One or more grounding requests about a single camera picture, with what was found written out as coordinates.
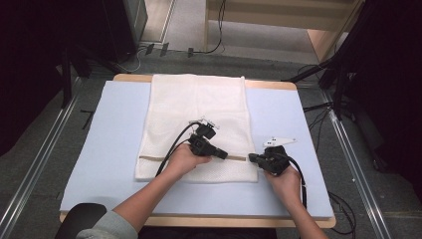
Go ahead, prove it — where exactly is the light blue foam mat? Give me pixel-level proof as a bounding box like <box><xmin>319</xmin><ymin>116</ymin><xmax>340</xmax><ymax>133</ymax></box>
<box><xmin>59</xmin><ymin>80</ymin><xmax>334</xmax><ymax>220</ymax></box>

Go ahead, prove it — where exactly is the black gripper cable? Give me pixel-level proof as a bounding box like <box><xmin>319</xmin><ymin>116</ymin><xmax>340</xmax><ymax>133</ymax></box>
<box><xmin>154</xmin><ymin>120</ymin><xmax>202</xmax><ymax>177</ymax></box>
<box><xmin>287</xmin><ymin>154</ymin><xmax>309</xmax><ymax>210</ymax></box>

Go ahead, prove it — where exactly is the person's right hand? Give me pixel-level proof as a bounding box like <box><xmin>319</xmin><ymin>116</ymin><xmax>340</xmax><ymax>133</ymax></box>
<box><xmin>264</xmin><ymin>164</ymin><xmax>304</xmax><ymax>204</ymax></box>

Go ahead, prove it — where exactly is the white towel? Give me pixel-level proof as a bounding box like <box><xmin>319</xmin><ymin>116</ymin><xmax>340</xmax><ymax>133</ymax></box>
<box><xmin>133</xmin><ymin>73</ymin><xmax>259</xmax><ymax>184</ymax></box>

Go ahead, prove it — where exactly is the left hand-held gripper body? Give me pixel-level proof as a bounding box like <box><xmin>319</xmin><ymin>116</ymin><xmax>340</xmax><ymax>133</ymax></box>
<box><xmin>187</xmin><ymin>116</ymin><xmax>221</xmax><ymax>157</ymax></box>

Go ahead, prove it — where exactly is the black curtain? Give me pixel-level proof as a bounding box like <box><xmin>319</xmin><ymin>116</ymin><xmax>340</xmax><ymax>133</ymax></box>
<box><xmin>337</xmin><ymin>0</ymin><xmax>422</xmax><ymax>200</ymax></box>
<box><xmin>0</xmin><ymin>0</ymin><xmax>110</xmax><ymax>157</ymax></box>

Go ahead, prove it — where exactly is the black chair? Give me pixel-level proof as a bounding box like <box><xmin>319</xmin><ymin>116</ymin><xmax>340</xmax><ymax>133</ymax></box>
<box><xmin>54</xmin><ymin>202</ymin><xmax>107</xmax><ymax>239</ymax></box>

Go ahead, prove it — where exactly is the metal floor rail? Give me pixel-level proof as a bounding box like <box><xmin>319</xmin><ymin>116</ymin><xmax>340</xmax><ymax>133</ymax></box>
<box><xmin>319</xmin><ymin>90</ymin><xmax>394</xmax><ymax>239</ymax></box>
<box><xmin>0</xmin><ymin>77</ymin><xmax>83</xmax><ymax>237</ymax></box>

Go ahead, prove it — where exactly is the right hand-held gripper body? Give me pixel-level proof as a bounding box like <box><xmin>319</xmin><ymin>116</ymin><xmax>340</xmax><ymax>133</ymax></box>
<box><xmin>261</xmin><ymin>135</ymin><xmax>298</xmax><ymax>177</ymax></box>

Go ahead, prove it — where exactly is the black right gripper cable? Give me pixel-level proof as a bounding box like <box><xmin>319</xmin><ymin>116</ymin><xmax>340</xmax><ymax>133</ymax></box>
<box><xmin>287</xmin><ymin>154</ymin><xmax>309</xmax><ymax>210</ymax></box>

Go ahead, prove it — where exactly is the grey sleeve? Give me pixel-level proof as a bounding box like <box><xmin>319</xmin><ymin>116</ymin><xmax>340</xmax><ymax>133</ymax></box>
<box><xmin>75</xmin><ymin>210</ymin><xmax>139</xmax><ymax>239</ymax></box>

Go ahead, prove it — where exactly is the black metal stand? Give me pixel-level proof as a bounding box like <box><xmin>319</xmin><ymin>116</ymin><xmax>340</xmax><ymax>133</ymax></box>
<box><xmin>60</xmin><ymin>46</ymin><xmax>74</xmax><ymax>110</ymax></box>
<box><xmin>282</xmin><ymin>0</ymin><xmax>376</xmax><ymax>121</ymax></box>

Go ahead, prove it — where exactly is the dark cabinet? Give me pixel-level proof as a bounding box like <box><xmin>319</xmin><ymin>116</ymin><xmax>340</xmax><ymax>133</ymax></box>
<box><xmin>101</xmin><ymin>0</ymin><xmax>149</xmax><ymax>63</ymax></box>

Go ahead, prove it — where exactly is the black floor cable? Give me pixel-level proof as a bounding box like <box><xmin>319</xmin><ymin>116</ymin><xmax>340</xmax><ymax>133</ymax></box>
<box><xmin>192</xmin><ymin>0</ymin><xmax>228</xmax><ymax>56</ymax></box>
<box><xmin>327</xmin><ymin>191</ymin><xmax>357</xmax><ymax>236</ymax></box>

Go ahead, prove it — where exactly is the wooden platform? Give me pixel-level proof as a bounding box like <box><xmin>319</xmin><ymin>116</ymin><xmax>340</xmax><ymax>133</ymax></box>
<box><xmin>204</xmin><ymin>0</ymin><xmax>366</xmax><ymax>64</ymax></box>

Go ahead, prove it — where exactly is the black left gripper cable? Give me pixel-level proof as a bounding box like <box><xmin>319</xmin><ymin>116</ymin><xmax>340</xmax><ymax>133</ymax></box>
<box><xmin>154</xmin><ymin>120</ymin><xmax>202</xmax><ymax>177</ymax></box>

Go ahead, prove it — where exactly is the person's left hand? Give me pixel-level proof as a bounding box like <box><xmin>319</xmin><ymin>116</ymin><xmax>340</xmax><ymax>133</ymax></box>
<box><xmin>164</xmin><ymin>142</ymin><xmax>213</xmax><ymax>182</ymax></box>

